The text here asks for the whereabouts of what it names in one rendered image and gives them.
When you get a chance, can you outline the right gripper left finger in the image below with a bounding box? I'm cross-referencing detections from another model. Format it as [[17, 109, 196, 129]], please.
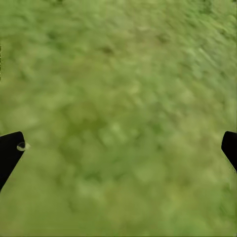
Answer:
[[0, 131, 29, 191]]

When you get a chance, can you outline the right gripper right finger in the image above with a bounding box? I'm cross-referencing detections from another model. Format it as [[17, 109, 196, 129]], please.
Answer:
[[221, 131, 237, 171]]

